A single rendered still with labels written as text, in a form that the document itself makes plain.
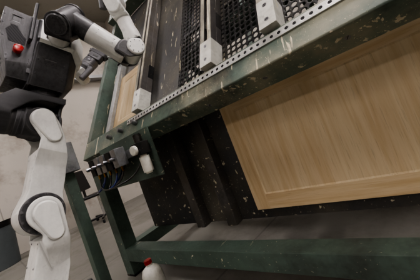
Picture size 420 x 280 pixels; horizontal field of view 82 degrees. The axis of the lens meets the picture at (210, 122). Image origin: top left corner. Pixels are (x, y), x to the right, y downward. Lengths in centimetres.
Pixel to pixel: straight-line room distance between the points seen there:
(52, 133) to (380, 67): 119
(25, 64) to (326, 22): 106
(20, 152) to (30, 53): 400
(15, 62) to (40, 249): 68
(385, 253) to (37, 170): 116
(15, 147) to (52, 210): 413
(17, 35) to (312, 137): 122
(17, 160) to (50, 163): 399
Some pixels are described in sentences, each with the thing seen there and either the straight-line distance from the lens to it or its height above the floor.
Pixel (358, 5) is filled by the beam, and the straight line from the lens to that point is 76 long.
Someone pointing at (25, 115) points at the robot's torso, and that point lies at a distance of 115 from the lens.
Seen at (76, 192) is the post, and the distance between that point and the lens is 169.
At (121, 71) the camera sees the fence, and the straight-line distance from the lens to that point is 183.
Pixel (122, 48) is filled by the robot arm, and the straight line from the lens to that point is 113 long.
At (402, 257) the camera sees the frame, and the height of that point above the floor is 17.
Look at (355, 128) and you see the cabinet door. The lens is 99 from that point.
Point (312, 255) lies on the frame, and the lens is 97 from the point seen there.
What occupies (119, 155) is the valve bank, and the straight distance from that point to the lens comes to 126.
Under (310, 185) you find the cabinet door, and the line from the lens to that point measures 110.
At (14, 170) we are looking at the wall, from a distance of 509.
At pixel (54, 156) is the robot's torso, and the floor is 80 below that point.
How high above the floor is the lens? 67
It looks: 3 degrees up
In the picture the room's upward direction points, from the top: 21 degrees counter-clockwise
